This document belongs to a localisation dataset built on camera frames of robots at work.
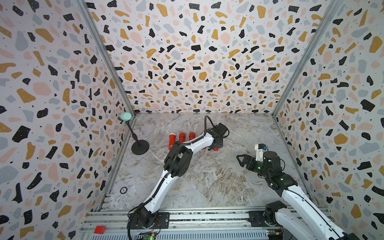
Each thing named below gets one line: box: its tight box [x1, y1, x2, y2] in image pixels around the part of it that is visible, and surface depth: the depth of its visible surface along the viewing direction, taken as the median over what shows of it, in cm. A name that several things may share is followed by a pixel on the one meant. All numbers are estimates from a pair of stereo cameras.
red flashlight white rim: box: [168, 133, 177, 150], surface depth 106 cm
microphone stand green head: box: [117, 112, 150, 155], surface depth 101 cm
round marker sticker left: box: [119, 186, 128, 195], surface depth 85 cm
